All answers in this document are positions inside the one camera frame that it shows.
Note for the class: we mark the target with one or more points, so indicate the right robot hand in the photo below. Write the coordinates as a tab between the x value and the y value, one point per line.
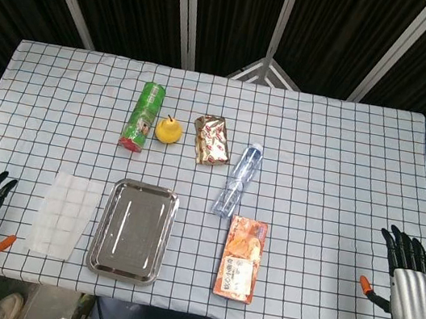
412	299

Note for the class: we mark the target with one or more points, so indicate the white paper sheet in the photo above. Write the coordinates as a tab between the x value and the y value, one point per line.
63	216

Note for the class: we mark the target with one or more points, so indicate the stainless steel tray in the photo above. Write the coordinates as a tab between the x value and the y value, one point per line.
133	231

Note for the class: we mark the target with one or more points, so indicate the beige shoe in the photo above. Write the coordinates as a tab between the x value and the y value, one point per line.
6	306

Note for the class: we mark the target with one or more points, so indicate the checkered white tablecloth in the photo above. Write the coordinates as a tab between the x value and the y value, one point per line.
315	185

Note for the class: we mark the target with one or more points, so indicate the orange cookie box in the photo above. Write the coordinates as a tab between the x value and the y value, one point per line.
241	258

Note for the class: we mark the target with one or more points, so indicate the clear plastic water bottle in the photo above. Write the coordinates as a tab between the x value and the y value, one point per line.
239	180

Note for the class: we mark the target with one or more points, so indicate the green chips can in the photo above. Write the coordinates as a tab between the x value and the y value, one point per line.
143	117

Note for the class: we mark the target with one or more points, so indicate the yellow pear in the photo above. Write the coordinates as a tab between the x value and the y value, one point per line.
168	130

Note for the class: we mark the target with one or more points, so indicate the gold foil snack pack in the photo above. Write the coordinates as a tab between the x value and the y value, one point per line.
212	141

